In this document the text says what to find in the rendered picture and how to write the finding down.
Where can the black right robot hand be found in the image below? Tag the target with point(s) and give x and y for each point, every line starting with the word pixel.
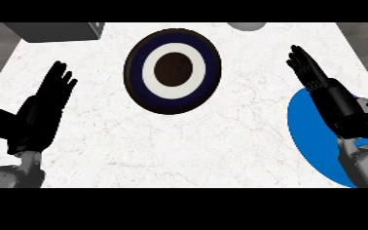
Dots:
pixel 336 104

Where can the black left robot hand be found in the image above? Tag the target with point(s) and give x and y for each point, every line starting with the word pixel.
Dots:
pixel 44 110

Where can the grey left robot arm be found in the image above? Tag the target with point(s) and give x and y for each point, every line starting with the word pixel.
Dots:
pixel 24 172

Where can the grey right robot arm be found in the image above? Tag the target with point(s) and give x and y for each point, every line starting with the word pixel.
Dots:
pixel 355 159

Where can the dark blue ringed plate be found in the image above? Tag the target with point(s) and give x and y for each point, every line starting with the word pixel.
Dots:
pixel 174 71

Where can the dark grey box appliance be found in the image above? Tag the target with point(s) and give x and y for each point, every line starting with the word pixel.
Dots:
pixel 58 30

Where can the grey round object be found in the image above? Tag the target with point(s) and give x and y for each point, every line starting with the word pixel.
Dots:
pixel 246 26

